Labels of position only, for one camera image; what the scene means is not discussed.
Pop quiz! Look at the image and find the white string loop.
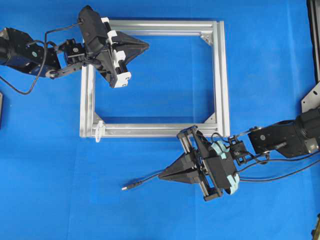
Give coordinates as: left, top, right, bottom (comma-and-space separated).
93, 120, 105, 143

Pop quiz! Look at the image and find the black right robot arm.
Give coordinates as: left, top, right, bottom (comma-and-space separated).
158, 108, 320, 201

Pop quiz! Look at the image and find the dark object at left edge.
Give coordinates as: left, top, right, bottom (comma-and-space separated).
0, 92, 4, 128

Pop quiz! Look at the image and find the black stand at right edge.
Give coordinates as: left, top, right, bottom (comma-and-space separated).
301, 0, 320, 113

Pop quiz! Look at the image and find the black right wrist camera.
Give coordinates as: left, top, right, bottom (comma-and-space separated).
202, 140, 240, 195

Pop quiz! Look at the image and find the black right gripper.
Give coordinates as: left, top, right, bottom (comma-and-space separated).
158, 125, 223, 201

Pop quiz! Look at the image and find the black wire with metal plug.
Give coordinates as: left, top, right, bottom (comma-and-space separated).
121, 169, 166, 192

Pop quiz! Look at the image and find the black camera cable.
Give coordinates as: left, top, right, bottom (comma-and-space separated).
0, 21, 85, 95
211, 132, 320, 182

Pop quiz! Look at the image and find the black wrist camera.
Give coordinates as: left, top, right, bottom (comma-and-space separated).
202, 140, 240, 195
78, 5, 109, 61

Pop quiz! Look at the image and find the black left camera cable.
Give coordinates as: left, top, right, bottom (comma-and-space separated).
0, 21, 85, 95

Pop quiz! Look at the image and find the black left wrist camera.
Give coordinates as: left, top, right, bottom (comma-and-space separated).
78, 5, 109, 61

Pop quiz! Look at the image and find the black right camera cable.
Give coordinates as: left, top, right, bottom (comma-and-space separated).
211, 132, 320, 182

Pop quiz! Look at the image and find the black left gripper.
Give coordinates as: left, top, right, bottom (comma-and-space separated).
87, 22, 150, 88

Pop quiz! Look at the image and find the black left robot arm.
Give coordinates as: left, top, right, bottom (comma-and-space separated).
0, 17, 150, 88

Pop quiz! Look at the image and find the silver aluminium extrusion frame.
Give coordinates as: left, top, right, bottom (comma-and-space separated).
79, 19, 230, 142

